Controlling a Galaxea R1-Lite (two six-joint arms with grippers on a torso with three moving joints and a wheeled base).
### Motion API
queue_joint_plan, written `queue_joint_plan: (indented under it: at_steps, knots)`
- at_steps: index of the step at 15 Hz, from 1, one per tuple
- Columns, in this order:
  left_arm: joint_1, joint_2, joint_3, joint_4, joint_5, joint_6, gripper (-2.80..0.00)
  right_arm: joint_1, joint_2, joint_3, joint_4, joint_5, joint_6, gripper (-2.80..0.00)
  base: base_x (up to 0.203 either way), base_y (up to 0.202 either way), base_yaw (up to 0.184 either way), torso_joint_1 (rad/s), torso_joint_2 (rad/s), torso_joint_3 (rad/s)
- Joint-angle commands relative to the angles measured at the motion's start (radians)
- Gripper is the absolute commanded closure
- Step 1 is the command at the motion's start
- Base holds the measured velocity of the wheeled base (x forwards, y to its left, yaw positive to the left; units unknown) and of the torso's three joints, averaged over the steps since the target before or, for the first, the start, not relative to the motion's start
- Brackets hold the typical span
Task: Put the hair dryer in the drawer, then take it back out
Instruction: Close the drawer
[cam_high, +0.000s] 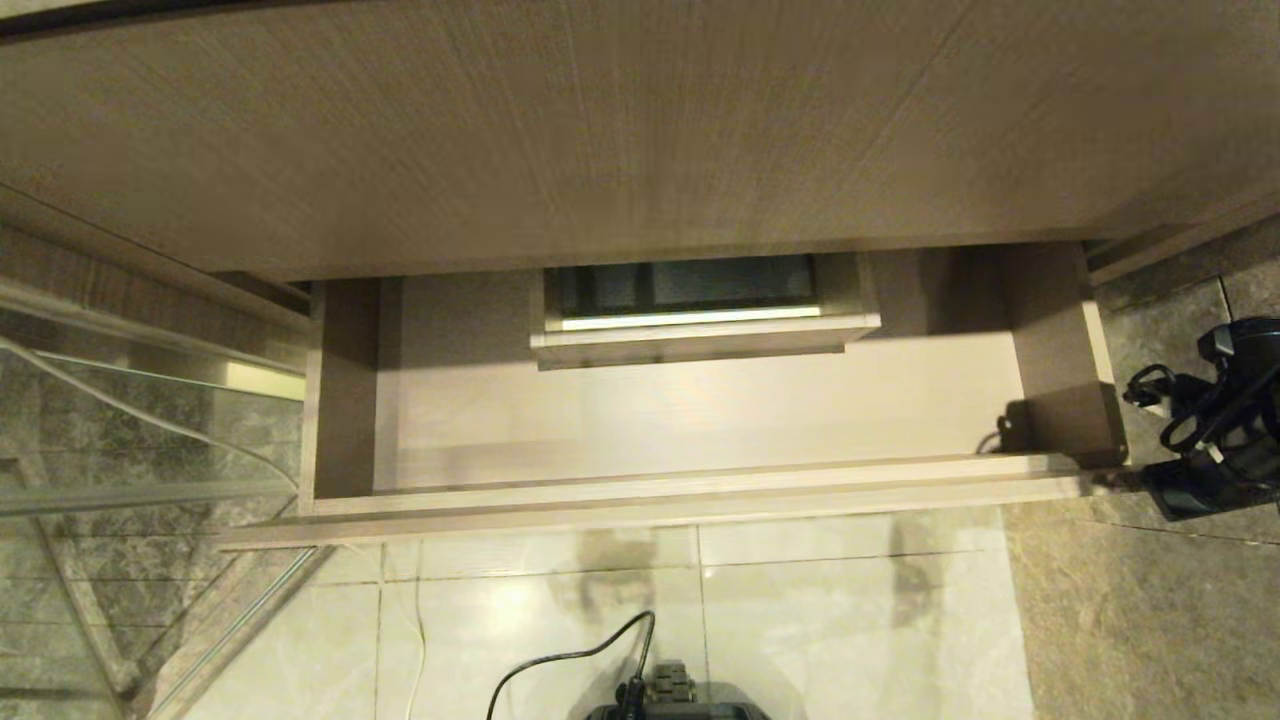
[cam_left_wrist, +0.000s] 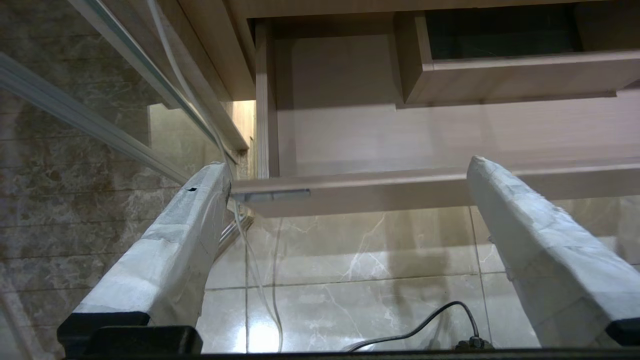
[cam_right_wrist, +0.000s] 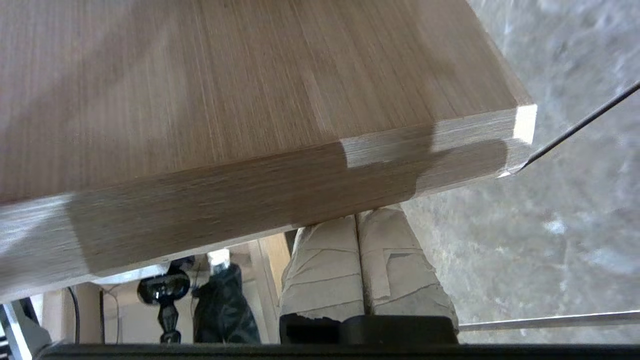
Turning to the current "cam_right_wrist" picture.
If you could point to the silver metal strip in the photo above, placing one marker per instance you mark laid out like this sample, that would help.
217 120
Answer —
550 320

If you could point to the black crumpled bag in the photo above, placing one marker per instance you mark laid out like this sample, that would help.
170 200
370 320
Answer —
225 305

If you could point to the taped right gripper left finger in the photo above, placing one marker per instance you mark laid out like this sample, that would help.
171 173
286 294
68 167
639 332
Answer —
322 270

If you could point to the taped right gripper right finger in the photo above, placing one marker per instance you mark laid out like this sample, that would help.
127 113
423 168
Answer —
400 265

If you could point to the beige wooden door frame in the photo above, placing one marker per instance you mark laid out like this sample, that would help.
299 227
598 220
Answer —
272 270

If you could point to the beige wooden drawer front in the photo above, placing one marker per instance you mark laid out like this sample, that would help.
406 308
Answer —
250 125

